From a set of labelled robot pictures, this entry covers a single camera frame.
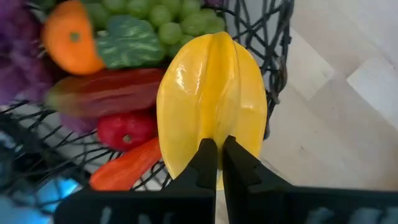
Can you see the red plastic apple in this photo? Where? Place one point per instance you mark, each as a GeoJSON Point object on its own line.
{"type": "Point", "coordinates": [124, 130]}

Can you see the green plastic grape bunch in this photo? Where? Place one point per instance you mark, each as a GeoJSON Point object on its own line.
{"type": "Point", "coordinates": [169, 31]}

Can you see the red green plastic mango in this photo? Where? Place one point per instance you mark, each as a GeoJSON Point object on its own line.
{"type": "Point", "coordinates": [109, 93]}

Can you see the yellow plastic starfruit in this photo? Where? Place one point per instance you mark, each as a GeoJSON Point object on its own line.
{"type": "Point", "coordinates": [211, 93]}

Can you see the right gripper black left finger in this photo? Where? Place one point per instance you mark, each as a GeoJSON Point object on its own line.
{"type": "Point", "coordinates": [140, 205]}

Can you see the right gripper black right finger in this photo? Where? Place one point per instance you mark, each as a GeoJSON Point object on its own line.
{"type": "Point", "coordinates": [295, 205]}

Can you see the orange plastic orange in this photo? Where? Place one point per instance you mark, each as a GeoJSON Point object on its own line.
{"type": "Point", "coordinates": [68, 40]}

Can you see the orange plastic carrot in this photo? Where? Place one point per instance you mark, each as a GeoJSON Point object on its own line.
{"type": "Point", "coordinates": [124, 171]}

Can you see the dark woven wicker basket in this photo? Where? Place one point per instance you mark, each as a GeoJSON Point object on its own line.
{"type": "Point", "coordinates": [276, 59]}

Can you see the frilly green purple cabbage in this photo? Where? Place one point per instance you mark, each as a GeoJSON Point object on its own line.
{"type": "Point", "coordinates": [18, 62]}

